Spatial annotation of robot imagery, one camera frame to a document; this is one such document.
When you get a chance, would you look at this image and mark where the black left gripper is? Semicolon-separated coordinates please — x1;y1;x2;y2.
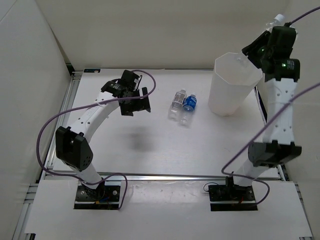
120;87;150;116

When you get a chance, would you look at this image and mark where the clear unlabelled plastic bottle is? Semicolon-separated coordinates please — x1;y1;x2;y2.
236;13;287;63

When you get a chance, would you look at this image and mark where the white label plastic bottle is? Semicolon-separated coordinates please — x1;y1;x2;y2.
168;88;187;121

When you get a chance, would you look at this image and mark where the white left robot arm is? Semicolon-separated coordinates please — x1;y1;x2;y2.
55;70;151;201

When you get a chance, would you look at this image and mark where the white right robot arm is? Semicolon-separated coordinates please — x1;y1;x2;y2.
224;24;302;200

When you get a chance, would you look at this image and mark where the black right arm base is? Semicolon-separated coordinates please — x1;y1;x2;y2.
203;176;258;212

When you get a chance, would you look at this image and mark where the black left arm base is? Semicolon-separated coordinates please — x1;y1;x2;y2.
73;182;121;210

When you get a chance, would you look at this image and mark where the white plastic bin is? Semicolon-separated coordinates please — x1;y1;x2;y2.
208;52;263;116

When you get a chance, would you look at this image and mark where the blue label plastic bottle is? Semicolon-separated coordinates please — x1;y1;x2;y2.
179;93;197;128

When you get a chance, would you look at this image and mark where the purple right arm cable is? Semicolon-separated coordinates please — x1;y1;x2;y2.
221;0;320;208

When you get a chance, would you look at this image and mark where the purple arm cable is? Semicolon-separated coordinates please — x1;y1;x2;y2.
36;69;158;210
221;0;320;208

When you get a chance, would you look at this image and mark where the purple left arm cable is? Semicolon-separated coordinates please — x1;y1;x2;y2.
36;69;158;210

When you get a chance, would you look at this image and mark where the aluminium table rail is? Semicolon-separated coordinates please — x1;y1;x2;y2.
43;171;281;181

